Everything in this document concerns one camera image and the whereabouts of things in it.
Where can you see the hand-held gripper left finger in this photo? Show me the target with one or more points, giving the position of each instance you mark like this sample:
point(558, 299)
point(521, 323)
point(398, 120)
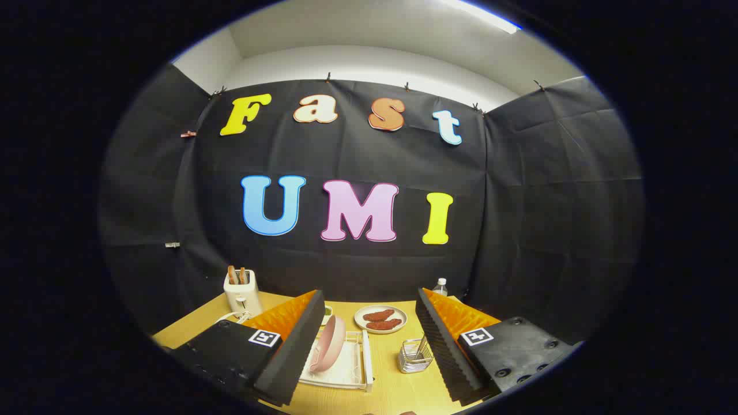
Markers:
point(294, 357)

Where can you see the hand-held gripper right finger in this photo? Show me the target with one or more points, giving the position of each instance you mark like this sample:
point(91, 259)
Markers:
point(444, 351)

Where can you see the pink plate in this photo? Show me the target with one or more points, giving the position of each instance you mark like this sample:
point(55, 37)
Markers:
point(328, 346)

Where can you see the white plate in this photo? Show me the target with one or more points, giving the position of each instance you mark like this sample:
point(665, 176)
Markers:
point(360, 320)

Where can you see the divided white condiment tray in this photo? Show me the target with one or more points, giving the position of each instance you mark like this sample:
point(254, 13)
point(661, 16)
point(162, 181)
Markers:
point(327, 314)

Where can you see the green label plastic bottle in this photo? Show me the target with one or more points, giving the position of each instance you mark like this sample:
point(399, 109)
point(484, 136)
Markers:
point(440, 289)

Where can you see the brown meat patty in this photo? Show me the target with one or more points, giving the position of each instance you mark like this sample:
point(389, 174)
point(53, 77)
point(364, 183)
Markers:
point(384, 324)
point(379, 315)

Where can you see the white toaster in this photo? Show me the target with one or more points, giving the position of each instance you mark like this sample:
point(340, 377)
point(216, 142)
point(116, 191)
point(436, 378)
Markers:
point(242, 297)

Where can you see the black backdrop cloth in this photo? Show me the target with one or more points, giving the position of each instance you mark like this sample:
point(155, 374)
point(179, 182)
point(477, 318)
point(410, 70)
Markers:
point(542, 219)

